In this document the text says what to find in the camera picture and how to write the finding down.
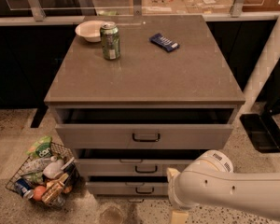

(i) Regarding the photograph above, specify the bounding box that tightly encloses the grey bottom drawer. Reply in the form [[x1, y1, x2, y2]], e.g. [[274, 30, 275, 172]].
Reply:
[[86, 176, 168, 196]]

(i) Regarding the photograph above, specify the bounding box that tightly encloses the grey drawer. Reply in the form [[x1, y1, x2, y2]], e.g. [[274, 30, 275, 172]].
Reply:
[[56, 108, 232, 149], [76, 149, 204, 176], [86, 176, 168, 196]]

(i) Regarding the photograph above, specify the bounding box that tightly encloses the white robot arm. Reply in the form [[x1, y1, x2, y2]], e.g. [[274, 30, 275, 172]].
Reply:
[[167, 15, 280, 221]]

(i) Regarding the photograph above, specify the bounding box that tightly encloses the grey drawer cabinet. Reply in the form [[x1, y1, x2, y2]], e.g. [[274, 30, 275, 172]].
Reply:
[[43, 14, 246, 199]]

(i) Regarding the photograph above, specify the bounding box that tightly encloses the grey top drawer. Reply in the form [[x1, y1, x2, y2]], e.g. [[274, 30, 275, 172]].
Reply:
[[56, 108, 232, 149]]

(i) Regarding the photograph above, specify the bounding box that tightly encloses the grey middle drawer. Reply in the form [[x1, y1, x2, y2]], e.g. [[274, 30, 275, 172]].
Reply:
[[76, 149, 204, 176]]

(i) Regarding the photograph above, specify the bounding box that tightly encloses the blue snack packet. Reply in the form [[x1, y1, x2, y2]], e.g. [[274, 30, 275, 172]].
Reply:
[[149, 33, 180, 52]]

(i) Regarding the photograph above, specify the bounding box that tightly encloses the green soda can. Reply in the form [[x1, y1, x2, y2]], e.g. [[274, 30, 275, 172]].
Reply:
[[100, 21, 120, 60]]

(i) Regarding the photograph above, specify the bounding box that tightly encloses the white bowl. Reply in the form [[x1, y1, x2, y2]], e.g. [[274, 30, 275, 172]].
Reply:
[[75, 21, 104, 42]]

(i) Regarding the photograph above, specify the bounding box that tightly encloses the white plastic bottle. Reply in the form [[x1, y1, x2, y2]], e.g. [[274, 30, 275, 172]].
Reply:
[[43, 160, 64, 179]]

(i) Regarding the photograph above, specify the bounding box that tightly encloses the cardboard box left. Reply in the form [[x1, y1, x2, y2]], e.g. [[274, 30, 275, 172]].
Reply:
[[142, 0, 188, 14]]

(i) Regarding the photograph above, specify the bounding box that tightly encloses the green chip bag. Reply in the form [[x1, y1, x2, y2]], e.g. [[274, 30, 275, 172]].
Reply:
[[26, 136, 52, 158]]

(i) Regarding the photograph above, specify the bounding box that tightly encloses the clear plastic water bottle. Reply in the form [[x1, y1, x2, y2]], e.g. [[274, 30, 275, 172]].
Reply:
[[22, 156, 57, 174]]

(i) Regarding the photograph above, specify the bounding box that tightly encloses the brown snack box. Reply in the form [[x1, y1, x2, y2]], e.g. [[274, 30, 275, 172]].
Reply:
[[42, 173, 69, 205]]

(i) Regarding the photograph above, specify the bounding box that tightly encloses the orange fruit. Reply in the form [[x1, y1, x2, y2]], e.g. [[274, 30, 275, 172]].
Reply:
[[33, 186, 47, 202]]

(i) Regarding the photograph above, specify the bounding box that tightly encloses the blue soda can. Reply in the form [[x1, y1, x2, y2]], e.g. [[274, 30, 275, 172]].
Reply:
[[14, 178, 34, 200]]

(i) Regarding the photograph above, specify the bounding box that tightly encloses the black wire basket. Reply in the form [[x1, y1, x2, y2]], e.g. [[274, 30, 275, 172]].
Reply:
[[6, 143, 79, 208]]

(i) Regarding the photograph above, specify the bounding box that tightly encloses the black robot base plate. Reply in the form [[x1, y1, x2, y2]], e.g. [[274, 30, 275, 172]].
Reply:
[[240, 112, 280, 153]]

